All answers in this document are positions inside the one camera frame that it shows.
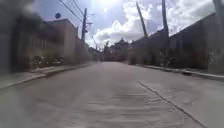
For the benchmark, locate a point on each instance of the beige building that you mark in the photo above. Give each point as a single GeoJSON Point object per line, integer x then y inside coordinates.
{"type": "Point", "coordinates": [63, 40]}

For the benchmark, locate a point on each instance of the dark building with pitched roof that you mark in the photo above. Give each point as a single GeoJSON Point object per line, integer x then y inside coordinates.
{"type": "Point", "coordinates": [196, 43]}

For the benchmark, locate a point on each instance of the utility pole with crossarms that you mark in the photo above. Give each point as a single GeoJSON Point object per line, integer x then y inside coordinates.
{"type": "Point", "coordinates": [84, 26]}

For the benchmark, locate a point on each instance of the distant trees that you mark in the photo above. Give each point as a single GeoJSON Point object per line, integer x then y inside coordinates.
{"type": "Point", "coordinates": [111, 51]}

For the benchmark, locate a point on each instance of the round dish on roof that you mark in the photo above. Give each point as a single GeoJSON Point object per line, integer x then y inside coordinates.
{"type": "Point", "coordinates": [57, 15]}

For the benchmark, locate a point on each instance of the concrete kerb strip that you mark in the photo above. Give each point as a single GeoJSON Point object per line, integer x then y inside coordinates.
{"type": "Point", "coordinates": [186, 72]}

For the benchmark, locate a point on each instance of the reddish boundary wall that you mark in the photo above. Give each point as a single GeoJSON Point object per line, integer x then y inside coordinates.
{"type": "Point", "coordinates": [150, 50]}

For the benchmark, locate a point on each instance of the straight utility pole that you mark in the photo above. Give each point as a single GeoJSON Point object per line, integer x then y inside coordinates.
{"type": "Point", "coordinates": [164, 18]}

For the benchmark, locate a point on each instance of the leaning utility pole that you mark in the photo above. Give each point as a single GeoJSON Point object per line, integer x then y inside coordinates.
{"type": "Point", "coordinates": [142, 21]}

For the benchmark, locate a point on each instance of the grey concrete road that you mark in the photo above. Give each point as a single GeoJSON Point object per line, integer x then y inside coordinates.
{"type": "Point", "coordinates": [110, 96]}

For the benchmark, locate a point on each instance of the concrete sidewalk with kerb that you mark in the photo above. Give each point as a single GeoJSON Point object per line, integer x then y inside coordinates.
{"type": "Point", "coordinates": [30, 76]}

